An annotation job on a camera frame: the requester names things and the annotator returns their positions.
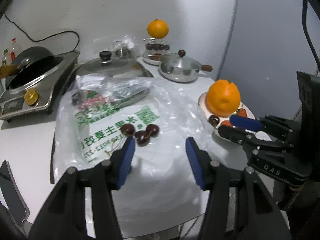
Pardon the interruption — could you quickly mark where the printed clear plastic bag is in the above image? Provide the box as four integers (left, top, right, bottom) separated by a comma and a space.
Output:
53, 74, 210, 223

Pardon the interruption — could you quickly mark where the large orange on plate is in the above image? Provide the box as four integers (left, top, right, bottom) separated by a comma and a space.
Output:
206, 80, 241, 117

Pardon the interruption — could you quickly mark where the dark cherry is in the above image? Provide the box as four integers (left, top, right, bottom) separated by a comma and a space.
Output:
135, 131, 150, 147
105, 123, 136, 156
145, 124, 160, 138
208, 115, 220, 127

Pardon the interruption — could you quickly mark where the black power cable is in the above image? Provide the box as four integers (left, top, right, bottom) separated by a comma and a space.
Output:
4, 12, 81, 53

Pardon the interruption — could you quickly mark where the small steel saucepan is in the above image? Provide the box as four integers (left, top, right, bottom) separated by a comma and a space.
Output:
159, 50, 213, 83

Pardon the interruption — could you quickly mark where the white saucer under jar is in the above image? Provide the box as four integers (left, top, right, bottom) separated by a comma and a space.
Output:
142, 53, 161, 66

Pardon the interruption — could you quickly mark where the orange on glass jar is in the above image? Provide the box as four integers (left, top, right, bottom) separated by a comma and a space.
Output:
147, 19, 169, 39

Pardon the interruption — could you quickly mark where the black wok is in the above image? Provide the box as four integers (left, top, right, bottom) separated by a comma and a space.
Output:
1, 46, 57, 90

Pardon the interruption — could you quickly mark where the steel cup in plastic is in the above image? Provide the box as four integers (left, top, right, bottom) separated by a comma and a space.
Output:
111, 41, 136, 59

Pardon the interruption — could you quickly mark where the sauce bottle red cap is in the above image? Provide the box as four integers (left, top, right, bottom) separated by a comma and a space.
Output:
9, 38, 21, 61

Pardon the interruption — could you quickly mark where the glass jar with cherries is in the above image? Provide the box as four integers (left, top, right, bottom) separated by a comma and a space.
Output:
143, 37, 171, 60

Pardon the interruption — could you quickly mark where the red strawberry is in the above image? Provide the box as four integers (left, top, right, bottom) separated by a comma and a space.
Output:
220, 120, 233, 127

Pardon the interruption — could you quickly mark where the strawberry on plate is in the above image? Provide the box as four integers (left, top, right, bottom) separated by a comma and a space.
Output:
236, 108, 248, 118

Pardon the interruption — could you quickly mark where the oil bottle green cap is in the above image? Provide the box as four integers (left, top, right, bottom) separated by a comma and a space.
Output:
2, 49, 11, 65

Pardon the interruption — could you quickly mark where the steel induction cooker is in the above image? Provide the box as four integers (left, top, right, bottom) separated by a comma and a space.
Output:
1, 51, 79, 122

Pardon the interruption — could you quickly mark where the steel wok lid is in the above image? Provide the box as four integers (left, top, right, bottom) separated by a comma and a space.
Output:
74, 51, 153, 78

